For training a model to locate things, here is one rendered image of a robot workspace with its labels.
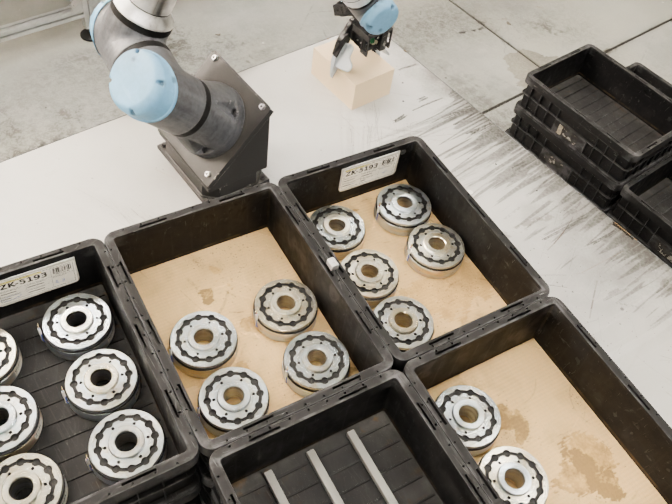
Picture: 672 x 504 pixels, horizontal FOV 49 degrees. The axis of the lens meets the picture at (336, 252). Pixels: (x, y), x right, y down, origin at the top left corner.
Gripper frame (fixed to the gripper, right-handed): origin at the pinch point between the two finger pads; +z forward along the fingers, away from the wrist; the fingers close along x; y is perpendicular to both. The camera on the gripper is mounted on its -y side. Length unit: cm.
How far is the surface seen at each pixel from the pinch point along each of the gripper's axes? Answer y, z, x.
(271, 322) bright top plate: 54, -11, -63
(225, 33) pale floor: -114, 76, 38
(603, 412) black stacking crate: 96, -10, -29
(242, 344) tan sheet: 53, -8, -68
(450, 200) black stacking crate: 52, -15, -22
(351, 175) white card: 38, -14, -34
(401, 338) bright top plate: 68, -11, -47
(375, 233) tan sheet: 47, -8, -35
